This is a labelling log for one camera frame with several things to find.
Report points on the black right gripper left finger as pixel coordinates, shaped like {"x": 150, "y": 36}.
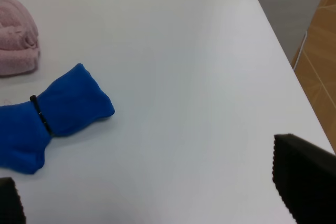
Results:
{"x": 11, "y": 206}

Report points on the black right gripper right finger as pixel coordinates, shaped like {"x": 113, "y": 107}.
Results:
{"x": 304, "y": 176}

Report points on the pink towel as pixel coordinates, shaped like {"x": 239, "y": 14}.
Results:
{"x": 20, "y": 48}

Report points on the brown cardboard box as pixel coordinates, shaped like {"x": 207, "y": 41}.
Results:
{"x": 315, "y": 68}

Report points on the blue rolled towel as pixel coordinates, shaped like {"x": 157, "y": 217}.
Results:
{"x": 71, "y": 103}

